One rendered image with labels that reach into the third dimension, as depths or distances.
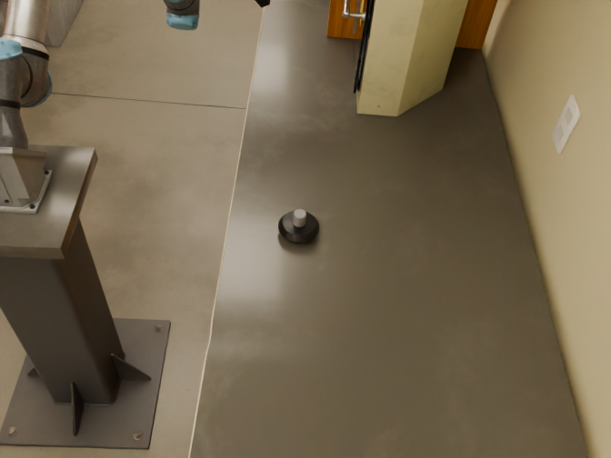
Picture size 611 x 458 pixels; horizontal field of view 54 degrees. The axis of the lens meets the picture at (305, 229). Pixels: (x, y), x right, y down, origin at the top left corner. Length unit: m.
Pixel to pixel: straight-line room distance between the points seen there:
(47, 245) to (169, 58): 2.29
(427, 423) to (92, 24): 3.22
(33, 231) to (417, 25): 1.00
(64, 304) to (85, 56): 2.16
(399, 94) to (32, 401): 1.54
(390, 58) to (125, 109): 1.90
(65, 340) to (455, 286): 1.09
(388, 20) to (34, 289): 1.09
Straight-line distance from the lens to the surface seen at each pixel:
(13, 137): 1.40
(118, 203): 2.76
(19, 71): 1.45
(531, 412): 1.24
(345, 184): 1.48
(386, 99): 1.66
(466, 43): 2.04
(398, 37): 1.56
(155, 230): 2.62
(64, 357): 1.95
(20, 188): 1.43
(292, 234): 1.31
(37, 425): 2.24
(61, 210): 1.46
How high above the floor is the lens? 1.98
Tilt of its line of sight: 49 degrees down
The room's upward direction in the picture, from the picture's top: 6 degrees clockwise
